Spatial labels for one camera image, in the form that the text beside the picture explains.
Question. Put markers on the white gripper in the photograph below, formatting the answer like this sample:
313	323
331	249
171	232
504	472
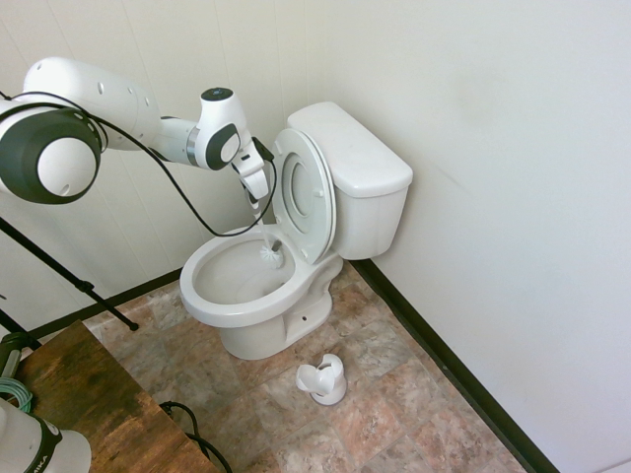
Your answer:
254	170

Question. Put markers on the white toilet brush grey grip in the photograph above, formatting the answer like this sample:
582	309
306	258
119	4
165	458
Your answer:
271	256

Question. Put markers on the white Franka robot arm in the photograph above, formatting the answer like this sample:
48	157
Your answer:
74	98

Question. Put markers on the white toilet seat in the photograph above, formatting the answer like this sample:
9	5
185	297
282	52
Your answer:
283	197

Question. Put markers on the white toilet seat lid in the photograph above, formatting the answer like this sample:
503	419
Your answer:
334	207

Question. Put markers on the white toilet tank lid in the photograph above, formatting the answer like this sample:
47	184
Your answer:
355	148

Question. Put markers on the white toilet tank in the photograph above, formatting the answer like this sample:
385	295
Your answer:
370	222

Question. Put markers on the white toilet bowl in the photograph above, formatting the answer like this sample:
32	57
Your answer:
246	320

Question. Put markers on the white toilet brush holder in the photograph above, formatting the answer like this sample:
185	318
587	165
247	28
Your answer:
323	386

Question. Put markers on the black baseboard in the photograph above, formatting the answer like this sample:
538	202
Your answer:
123	295
443	345

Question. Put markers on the brown wooden table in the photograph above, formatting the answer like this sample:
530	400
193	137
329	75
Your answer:
98	384

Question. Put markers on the grey green cylindrical object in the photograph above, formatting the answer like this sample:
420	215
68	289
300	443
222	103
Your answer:
11	355

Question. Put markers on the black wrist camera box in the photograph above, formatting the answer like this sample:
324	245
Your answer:
263	148

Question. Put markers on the black camera tripod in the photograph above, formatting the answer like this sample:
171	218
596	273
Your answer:
86	287

